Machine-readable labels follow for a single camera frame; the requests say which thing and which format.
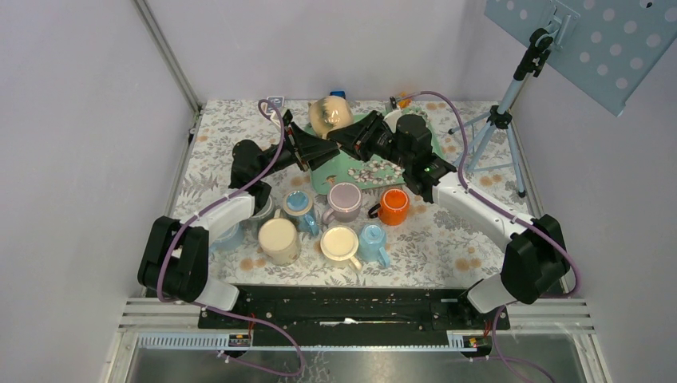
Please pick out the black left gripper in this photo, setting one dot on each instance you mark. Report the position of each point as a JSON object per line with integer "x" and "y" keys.
{"x": 311, "y": 149}

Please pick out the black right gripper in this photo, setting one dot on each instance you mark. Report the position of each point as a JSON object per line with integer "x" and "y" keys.
{"x": 355, "y": 138}

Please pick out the round beige glazed mug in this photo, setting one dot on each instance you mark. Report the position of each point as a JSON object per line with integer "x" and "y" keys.
{"x": 329, "y": 113}

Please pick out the orange mug with black handle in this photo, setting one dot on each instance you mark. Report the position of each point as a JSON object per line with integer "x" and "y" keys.
{"x": 392, "y": 208}

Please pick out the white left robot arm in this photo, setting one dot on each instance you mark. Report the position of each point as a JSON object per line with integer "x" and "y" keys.
{"x": 175, "y": 260}

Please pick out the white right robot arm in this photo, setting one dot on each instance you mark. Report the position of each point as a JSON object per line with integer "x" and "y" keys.
{"x": 534, "y": 251}

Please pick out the lilac mug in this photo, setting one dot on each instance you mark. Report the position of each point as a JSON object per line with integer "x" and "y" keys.
{"x": 344, "y": 203}

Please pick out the blue butterfly mug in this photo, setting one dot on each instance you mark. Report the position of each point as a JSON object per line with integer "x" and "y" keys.
{"x": 298, "y": 207}

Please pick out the grey mug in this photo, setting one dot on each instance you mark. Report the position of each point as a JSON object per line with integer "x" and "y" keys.
{"x": 266, "y": 213}

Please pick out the light blue faceted mug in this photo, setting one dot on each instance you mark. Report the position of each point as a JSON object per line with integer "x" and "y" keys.
{"x": 372, "y": 245}

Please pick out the cream yellow mug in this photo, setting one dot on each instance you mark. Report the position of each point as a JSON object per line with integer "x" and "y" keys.
{"x": 339, "y": 246}

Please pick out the beige cartoon print mug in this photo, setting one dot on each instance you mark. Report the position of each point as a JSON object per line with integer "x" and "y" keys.
{"x": 280, "y": 241}

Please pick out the pale blue ribbed mug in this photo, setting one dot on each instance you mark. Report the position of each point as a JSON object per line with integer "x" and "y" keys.
{"x": 230, "y": 240}

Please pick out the green floral bird tray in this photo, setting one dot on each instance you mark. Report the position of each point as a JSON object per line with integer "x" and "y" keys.
{"x": 374, "y": 173}

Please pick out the blue toy car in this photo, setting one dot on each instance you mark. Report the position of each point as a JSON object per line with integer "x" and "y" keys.
{"x": 337, "y": 94}

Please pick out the orange toy block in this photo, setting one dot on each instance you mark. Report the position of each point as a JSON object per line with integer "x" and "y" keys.
{"x": 403, "y": 101}

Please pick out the floral tablecloth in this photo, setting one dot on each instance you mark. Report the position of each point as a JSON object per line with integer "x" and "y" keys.
{"x": 433, "y": 247}

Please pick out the light blue tripod stand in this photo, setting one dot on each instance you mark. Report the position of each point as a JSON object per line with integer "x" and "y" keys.
{"x": 499, "y": 116}

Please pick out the blue dotted panel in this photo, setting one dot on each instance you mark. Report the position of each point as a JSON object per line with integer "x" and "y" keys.
{"x": 605, "y": 48}

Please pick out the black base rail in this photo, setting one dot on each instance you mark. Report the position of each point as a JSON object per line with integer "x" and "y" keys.
{"x": 321, "y": 310}

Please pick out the white slotted cable duct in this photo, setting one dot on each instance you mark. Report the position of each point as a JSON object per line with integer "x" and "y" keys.
{"x": 345, "y": 340}

